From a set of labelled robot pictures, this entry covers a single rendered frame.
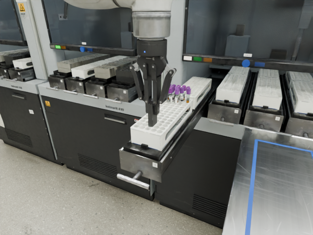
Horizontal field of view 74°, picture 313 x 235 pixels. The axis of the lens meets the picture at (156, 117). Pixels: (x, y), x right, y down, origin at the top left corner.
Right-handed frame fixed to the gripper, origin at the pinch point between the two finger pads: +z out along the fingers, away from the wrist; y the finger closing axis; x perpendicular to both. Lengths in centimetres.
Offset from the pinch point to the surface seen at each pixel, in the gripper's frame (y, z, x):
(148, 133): -1.1, 3.8, 4.8
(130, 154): 2.8, 9.8, 8.3
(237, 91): -18.8, 4.0, -43.7
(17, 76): 124, 13, -37
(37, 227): 77, 90, 4
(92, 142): 64, 50, -37
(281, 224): -33.9, 8.0, 16.0
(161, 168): -6.7, 11.3, 8.3
